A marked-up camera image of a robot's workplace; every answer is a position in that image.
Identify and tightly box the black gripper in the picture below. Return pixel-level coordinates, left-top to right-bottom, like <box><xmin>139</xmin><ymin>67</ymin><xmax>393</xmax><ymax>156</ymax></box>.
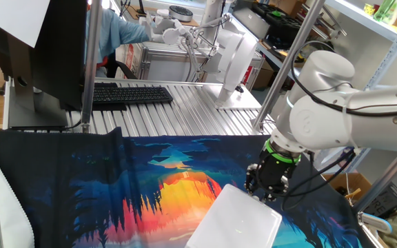
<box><xmin>243</xmin><ymin>147</ymin><xmax>298</xmax><ymax>203</ymax></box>

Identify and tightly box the white plastic drawer cabinet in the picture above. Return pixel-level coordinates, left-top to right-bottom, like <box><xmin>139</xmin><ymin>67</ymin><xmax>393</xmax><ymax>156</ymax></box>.
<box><xmin>184</xmin><ymin>183</ymin><xmax>283</xmax><ymax>248</ymax></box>

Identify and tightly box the open cardboard box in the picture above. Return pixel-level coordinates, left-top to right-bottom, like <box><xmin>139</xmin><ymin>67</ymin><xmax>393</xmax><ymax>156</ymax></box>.
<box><xmin>322</xmin><ymin>172</ymin><xmax>374</xmax><ymax>207</ymax></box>

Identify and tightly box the brown cardboard carton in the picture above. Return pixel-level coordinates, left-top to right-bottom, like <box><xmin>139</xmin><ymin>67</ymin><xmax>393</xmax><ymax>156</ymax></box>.
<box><xmin>253</xmin><ymin>60</ymin><xmax>276</xmax><ymax>90</ymax></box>

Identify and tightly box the white blue handheld device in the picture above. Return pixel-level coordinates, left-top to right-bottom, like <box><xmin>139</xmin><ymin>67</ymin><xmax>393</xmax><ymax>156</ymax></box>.
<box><xmin>356</xmin><ymin>211</ymin><xmax>394</xmax><ymax>235</ymax></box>

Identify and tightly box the black plastic crate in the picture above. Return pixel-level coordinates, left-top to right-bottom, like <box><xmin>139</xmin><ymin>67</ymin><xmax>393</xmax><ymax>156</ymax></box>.
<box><xmin>363</xmin><ymin>182</ymin><xmax>397</xmax><ymax>220</ymax></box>

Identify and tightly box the aluminium flight case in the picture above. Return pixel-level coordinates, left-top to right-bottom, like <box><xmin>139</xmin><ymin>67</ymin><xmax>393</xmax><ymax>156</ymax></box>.
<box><xmin>139</xmin><ymin>40</ymin><xmax>265</xmax><ymax>91</ymax></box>

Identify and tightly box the black storage tray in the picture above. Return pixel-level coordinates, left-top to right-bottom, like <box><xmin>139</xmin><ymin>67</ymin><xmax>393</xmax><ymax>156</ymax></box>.
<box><xmin>252</xmin><ymin>1</ymin><xmax>303</xmax><ymax>44</ymax></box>

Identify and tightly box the black keyboard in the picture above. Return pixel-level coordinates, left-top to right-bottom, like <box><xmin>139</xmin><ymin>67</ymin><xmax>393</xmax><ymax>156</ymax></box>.
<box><xmin>92</xmin><ymin>85</ymin><xmax>174</xmax><ymax>105</ymax></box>

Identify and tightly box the grey metal box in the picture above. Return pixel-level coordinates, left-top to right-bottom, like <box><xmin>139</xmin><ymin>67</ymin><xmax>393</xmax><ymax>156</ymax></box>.
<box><xmin>232</xmin><ymin>6</ymin><xmax>272</xmax><ymax>39</ymax></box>

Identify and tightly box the colourful forest sunset cloth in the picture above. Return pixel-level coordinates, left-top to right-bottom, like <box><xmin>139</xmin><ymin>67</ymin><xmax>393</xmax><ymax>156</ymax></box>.
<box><xmin>0</xmin><ymin>126</ymin><xmax>375</xmax><ymax>248</ymax></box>

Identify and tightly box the white carton red print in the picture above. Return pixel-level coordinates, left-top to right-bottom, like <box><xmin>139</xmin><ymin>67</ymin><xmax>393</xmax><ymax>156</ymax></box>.
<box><xmin>114</xmin><ymin>43</ymin><xmax>143</xmax><ymax>79</ymax></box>

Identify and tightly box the black office chair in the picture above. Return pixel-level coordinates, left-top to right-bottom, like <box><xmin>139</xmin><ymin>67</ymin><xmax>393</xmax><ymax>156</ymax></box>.
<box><xmin>105</xmin><ymin>54</ymin><xmax>139</xmax><ymax>80</ymax></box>

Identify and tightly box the round grey black device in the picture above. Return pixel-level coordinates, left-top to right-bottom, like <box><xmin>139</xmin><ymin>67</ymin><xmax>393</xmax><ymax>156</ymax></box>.
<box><xmin>168</xmin><ymin>5</ymin><xmax>194</xmax><ymax>23</ymax></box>

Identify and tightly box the white metal shelf rack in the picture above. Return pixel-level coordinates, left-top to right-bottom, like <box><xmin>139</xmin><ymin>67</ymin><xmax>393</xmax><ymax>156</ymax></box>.
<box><xmin>301</xmin><ymin>0</ymin><xmax>397</xmax><ymax>173</ymax></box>

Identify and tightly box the green transparent bottle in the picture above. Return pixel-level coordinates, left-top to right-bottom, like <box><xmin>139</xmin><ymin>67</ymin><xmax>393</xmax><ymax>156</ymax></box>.
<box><xmin>373</xmin><ymin>0</ymin><xmax>397</xmax><ymax>25</ymax></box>

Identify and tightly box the person in blue shirt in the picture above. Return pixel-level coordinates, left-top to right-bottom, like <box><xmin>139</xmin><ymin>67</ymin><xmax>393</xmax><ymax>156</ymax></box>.
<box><xmin>85</xmin><ymin>7</ymin><xmax>151</xmax><ymax>79</ymax></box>

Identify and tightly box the brown wooden desk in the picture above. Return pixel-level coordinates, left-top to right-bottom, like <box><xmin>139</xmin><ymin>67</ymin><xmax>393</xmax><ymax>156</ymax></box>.
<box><xmin>125</xmin><ymin>3</ymin><xmax>200</xmax><ymax>28</ymax></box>

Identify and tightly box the black computer monitor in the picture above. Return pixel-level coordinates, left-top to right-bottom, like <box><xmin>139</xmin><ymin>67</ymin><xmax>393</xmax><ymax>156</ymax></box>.
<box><xmin>0</xmin><ymin>0</ymin><xmax>88</xmax><ymax>132</ymax></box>

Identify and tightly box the white cloth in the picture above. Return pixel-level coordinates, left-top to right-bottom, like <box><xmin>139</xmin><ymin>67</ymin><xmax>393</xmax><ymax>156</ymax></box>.
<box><xmin>0</xmin><ymin>161</ymin><xmax>36</xmax><ymax>248</ymax></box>

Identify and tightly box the white paper sheet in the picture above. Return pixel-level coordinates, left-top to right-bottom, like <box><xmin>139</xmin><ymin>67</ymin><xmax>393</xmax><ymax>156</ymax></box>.
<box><xmin>0</xmin><ymin>0</ymin><xmax>51</xmax><ymax>48</ymax></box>

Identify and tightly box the green flange ring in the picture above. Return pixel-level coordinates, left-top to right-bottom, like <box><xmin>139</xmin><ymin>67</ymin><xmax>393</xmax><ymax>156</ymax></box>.
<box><xmin>264</xmin><ymin>138</ymin><xmax>302</xmax><ymax>165</ymax></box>

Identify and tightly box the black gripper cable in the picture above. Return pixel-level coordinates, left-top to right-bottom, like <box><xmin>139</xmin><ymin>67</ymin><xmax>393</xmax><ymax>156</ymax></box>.
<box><xmin>255</xmin><ymin>147</ymin><xmax>356</xmax><ymax>211</ymax></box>

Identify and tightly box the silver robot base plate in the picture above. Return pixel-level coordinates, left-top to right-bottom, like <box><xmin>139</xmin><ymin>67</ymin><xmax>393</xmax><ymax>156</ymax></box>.
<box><xmin>203</xmin><ymin>83</ymin><xmax>262</xmax><ymax>111</ymax></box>

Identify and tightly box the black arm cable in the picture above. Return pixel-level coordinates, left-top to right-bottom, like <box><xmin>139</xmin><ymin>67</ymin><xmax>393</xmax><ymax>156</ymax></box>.
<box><xmin>289</xmin><ymin>40</ymin><xmax>397</xmax><ymax>118</ymax></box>

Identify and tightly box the white teleoperation handle device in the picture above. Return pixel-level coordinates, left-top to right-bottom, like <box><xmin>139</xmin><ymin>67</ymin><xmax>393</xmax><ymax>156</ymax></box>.
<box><xmin>139</xmin><ymin>9</ymin><xmax>225</xmax><ymax>82</ymax></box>

